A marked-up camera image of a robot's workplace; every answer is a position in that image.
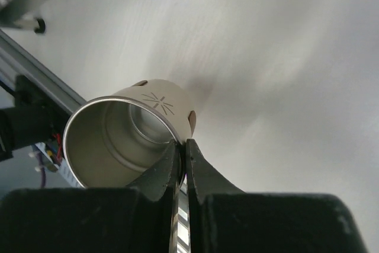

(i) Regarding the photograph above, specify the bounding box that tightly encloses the aluminium mounting rail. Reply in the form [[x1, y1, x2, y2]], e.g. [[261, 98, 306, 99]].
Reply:
[[1, 31, 86, 114]]

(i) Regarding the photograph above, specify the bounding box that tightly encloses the steel tumbler cork base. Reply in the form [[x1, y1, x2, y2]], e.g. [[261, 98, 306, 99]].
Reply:
[[62, 79, 196, 188]]

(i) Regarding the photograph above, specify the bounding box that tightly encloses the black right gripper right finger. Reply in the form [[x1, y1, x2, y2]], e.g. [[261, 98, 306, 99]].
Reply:
[[185, 139, 367, 252]]

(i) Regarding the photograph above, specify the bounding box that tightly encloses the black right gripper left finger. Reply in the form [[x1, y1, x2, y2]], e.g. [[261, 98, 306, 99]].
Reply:
[[1, 142, 181, 252]]

